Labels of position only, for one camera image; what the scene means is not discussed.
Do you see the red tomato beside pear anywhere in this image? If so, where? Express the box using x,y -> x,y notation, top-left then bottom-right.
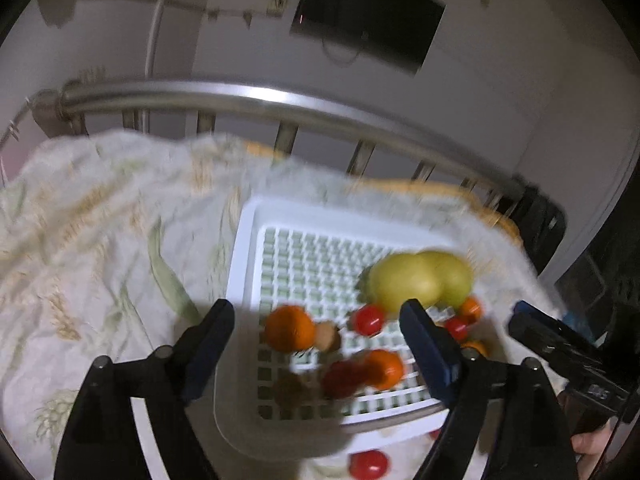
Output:
350,304 -> 386,338

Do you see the red tomato far left front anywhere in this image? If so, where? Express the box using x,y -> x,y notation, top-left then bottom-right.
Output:
348,450 -> 390,480

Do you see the red tomato behind left mandarin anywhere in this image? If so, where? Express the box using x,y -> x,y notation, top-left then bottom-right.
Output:
444,315 -> 469,344

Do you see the floral white bed cloth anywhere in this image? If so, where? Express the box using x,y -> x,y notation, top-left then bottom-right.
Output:
1,130 -> 556,479

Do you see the person's right hand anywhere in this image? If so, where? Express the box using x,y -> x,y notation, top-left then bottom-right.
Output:
570,420 -> 612,457

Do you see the black backpack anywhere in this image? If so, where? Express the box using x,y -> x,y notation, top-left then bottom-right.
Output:
498,186 -> 567,274

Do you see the orange mandarin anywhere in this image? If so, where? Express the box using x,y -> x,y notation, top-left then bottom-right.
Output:
262,304 -> 316,353
362,349 -> 405,390
457,295 -> 484,325
460,339 -> 489,358

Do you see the red tomato centre lower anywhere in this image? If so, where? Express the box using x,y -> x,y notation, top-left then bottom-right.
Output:
320,360 -> 369,400

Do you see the green mango right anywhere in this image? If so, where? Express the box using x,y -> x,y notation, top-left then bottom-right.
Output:
419,250 -> 474,308

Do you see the steel bed rail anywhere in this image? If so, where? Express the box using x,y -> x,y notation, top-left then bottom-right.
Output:
1,78 -> 526,207

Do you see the black wall television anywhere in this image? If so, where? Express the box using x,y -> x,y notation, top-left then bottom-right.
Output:
291,0 -> 446,73

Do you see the yellow-green pear left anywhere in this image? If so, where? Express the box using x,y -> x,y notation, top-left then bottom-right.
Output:
363,252 -> 444,318

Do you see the white perforated plastic tray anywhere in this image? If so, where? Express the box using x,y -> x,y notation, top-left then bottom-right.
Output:
214,196 -> 463,462

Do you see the yellow blanket edge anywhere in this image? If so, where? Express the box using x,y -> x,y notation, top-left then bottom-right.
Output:
239,141 -> 523,247

